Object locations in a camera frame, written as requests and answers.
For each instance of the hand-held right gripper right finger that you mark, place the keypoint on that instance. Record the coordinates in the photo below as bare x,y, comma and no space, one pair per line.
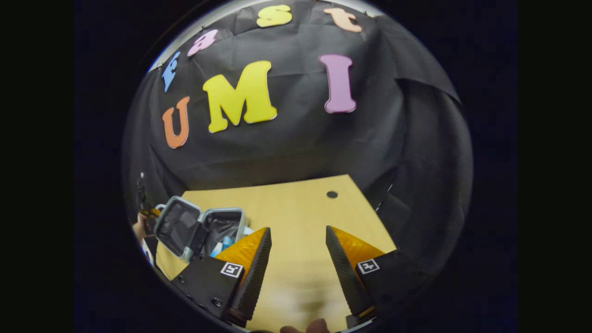
344,273

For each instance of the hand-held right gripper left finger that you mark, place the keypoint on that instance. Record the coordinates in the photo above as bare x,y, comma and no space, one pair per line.
254,277

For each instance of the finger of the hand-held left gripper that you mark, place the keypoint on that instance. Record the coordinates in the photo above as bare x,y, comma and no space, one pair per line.
151,212

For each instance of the light blue suitcase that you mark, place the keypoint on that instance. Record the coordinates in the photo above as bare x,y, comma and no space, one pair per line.
178,226

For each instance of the white and blue object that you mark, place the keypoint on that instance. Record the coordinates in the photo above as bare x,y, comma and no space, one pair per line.
148,253

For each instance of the black backdrop cloth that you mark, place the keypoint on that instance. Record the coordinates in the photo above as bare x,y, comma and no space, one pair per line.
296,148

